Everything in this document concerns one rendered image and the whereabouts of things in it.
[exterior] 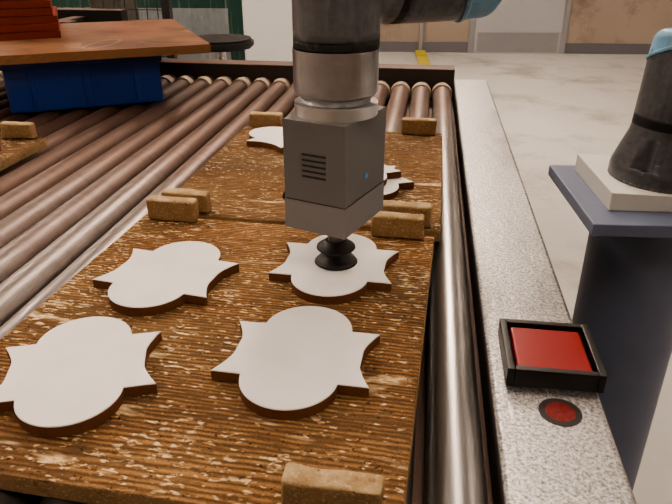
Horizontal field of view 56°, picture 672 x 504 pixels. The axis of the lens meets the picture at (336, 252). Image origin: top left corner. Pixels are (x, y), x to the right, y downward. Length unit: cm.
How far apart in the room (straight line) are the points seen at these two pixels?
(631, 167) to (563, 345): 55
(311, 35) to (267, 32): 441
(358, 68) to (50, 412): 35
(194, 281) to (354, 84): 24
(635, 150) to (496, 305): 50
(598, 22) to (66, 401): 823
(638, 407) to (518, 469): 80
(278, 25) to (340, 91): 439
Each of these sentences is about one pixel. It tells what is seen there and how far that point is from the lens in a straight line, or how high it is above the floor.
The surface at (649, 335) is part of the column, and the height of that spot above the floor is 65.
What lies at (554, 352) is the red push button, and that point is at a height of 93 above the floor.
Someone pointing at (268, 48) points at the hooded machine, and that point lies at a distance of 497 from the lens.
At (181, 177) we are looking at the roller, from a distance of 98.
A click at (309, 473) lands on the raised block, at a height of 96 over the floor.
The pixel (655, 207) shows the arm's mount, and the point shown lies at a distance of 107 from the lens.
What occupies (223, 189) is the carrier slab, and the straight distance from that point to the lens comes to 87.
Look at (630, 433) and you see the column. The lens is 130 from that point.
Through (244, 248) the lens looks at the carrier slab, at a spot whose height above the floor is 94.
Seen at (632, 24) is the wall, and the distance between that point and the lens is 864.
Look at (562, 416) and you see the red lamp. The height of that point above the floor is 92.
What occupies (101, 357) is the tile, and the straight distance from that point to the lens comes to 53.
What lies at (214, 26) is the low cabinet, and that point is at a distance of 627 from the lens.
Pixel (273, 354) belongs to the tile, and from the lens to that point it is 51.
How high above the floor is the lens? 124
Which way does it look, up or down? 26 degrees down
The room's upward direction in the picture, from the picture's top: straight up
